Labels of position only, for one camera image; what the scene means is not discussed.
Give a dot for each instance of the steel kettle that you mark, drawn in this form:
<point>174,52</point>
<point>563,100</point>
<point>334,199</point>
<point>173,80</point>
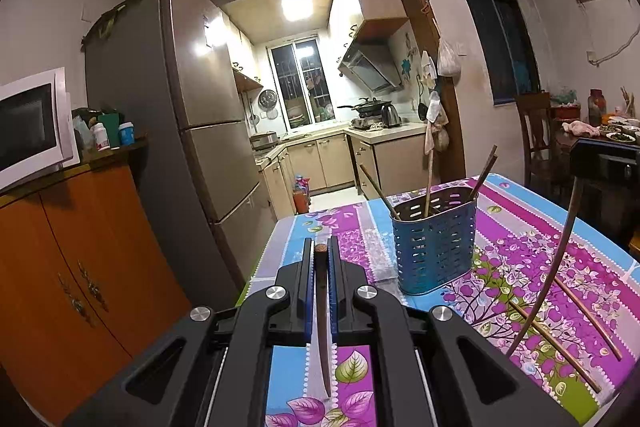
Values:
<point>391,116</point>

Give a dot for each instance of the black wok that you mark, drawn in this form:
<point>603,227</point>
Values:
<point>370,105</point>

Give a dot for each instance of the hanging white plastic bag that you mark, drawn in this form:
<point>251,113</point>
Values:
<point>449,59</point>

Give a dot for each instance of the pink cloth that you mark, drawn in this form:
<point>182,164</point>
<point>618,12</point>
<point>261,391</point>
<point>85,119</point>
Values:
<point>580,129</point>

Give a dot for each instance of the beige kitchen base cabinets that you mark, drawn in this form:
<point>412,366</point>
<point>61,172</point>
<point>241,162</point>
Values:
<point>320,162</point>

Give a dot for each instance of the glass jar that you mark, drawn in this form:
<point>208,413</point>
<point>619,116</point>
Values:
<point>596,109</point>

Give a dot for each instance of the barred kitchen window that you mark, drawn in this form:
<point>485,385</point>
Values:
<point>300,82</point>

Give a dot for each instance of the plate of green vegetables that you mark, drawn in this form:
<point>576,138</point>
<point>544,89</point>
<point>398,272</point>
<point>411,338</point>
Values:
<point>611,128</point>

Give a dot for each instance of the dark wooden chair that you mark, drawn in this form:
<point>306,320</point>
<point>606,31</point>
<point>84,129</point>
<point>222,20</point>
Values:
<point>530,127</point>

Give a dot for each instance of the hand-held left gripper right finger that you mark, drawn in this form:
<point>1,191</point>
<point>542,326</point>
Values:
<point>333,302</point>

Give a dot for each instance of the orange wooden cabinet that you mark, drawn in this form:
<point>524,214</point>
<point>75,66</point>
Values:
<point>100,257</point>

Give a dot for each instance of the blue perforated utensil holder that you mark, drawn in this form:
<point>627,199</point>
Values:
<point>435,252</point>

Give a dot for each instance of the ceiling light panel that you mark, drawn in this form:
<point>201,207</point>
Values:
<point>297,7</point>

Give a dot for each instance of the dark room window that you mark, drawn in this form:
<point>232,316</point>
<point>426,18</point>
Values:
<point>495,32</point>

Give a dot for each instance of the green container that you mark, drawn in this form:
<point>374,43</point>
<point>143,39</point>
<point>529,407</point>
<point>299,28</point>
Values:
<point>112,117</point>

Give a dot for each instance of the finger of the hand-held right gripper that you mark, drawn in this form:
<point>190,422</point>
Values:
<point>605,162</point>

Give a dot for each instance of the wooden chopstick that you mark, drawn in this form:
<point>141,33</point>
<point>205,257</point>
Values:
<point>321,337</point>
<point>487,167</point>
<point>587,314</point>
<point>477,189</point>
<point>555,347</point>
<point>428,182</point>
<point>565,247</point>
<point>377,192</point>

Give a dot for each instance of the purple floral striped tablecloth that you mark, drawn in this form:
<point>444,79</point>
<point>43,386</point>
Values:
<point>500,227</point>

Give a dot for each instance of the grey refrigerator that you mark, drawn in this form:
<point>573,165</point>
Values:
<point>150,107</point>

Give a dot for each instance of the cup of chopsticks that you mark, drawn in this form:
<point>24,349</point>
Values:
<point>627,104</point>

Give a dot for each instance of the hanging cloth bags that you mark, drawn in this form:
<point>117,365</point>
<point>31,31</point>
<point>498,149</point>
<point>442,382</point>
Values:
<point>436,127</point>

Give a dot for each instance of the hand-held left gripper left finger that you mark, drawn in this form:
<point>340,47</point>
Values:
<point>308,302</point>

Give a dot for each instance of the dark wooden dining table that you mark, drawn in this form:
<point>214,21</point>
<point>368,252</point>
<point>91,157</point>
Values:
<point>564,152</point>

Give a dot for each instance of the white medicine bottle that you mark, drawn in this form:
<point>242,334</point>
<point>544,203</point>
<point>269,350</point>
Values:
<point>101,137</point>

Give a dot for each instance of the white microwave oven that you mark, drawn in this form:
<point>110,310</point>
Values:
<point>25,127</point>

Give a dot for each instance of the steel range hood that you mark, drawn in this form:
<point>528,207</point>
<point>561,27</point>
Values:
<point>372,69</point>

